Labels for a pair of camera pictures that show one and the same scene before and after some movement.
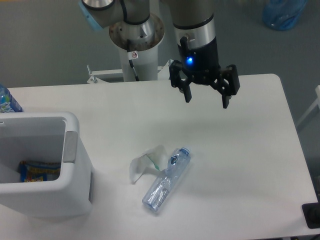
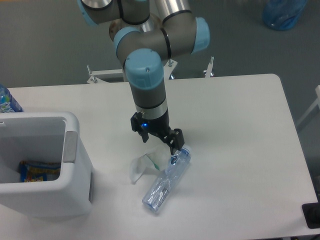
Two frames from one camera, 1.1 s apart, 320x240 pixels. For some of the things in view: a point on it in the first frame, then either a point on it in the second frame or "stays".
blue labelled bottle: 8,103 stays
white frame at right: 317,102 stays
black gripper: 201,65 to 160,126
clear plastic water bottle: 161,188 stays
